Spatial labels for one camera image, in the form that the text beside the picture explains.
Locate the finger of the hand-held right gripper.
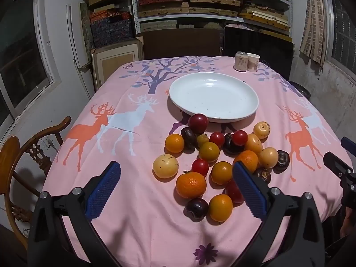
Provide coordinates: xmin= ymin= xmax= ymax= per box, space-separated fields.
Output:
xmin=341 ymin=137 xmax=356 ymax=156
xmin=323 ymin=152 xmax=354 ymax=177

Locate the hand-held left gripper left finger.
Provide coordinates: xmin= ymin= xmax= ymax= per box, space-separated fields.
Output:
xmin=28 ymin=160 xmax=121 ymax=267

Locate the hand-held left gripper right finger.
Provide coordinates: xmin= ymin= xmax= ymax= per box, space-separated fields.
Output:
xmin=233 ymin=161 xmax=326 ymax=267

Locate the red tomato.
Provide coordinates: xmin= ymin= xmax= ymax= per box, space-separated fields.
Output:
xmin=191 ymin=158 xmax=210 ymax=177
xmin=209 ymin=132 xmax=225 ymax=147
xmin=232 ymin=130 xmax=249 ymax=146
xmin=225 ymin=179 xmax=245 ymax=204

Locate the small dark brown fruit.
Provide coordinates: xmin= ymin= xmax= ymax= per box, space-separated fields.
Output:
xmin=254 ymin=168 xmax=271 ymax=184

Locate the yellow round fruit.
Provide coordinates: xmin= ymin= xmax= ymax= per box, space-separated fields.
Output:
xmin=253 ymin=121 xmax=271 ymax=140
xmin=258 ymin=147 xmax=279 ymax=169

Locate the dark red plum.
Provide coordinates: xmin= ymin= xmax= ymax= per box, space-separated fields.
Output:
xmin=185 ymin=198 xmax=209 ymax=223
xmin=188 ymin=113 xmax=209 ymax=134

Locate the large deep orange mandarin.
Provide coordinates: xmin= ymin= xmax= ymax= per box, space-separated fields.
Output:
xmin=175 ymin=172 xmax=207 ymax=199

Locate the pale yellow speckled fruit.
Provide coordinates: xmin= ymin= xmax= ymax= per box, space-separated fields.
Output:
xmin=153 ymin=154 xmax=179 ymax=179

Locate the white plate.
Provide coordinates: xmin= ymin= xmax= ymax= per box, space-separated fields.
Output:
xmin=169 ymin=72 xmax=259 ymax=123

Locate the yellow-orange oval fruit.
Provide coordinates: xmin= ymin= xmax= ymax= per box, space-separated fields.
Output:
xmin=245 ymin=133 xmax=263 ymax=154

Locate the small yellow-green fruit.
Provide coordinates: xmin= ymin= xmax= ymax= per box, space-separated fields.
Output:
xmin=196 ymin=134 xmax=210 ymax=148

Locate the pink deer print tablecloth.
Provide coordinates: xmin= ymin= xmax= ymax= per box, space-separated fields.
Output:
xmin=42 ymin=56 xmax=351 ymax=267

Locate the dark round object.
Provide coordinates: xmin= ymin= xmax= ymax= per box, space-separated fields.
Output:
xmin=288 ymin=81 xmax=311 ymax=101

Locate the carved wooden chair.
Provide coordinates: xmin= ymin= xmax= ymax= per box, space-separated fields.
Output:
xmin=0 ymin=116 xmax=72 ymax=238

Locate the barred window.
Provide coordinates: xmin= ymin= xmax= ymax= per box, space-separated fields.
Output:
xmin=324 ymin=0 xmax=356 ymax=81

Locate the paper cup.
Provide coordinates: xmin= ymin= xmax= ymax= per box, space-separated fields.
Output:
xmin=247 ymin=53 xmax=260 ymax=73

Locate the black flat screen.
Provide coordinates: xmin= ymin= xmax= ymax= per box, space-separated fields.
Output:
xmin=223 ymin=26 xmax=295 ymax=81

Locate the beige drink can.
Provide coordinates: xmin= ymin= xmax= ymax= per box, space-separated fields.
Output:
xmin=234 ymin=51 xmax=248 ymax=71

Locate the beige striped curtain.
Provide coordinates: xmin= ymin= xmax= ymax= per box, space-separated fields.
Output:
xmin=300 ymin=0 xmax=331 ymax=67

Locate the wooden framed panel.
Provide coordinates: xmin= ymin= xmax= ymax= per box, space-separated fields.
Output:
xmin=91 ymin=37 xmax=144 ymax=92

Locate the white door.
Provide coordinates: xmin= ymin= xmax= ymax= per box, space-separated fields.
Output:
xmin=65 ymin=3 xmax=96 ymax=101

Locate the dark brown board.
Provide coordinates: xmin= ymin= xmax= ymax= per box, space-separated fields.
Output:
xmin=136 ymin=29 xmax=224 ymax=60

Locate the pile of patterned boxes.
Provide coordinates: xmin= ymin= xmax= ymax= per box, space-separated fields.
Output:
xmin=89 ymin=10 xmax=134 ymax=48

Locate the white metal shelf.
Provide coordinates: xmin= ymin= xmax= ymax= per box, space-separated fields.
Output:
xmin=130 ymin=0 xmax=292 ymax=36

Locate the stack of flat woven boxes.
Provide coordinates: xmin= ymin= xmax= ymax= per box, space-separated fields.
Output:
xmin=136 ymin=0 xmax=291 ymax=32

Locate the white frame window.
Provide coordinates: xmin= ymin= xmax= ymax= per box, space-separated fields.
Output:
xmin=0 ymin=0 xmax=62 ymax=128

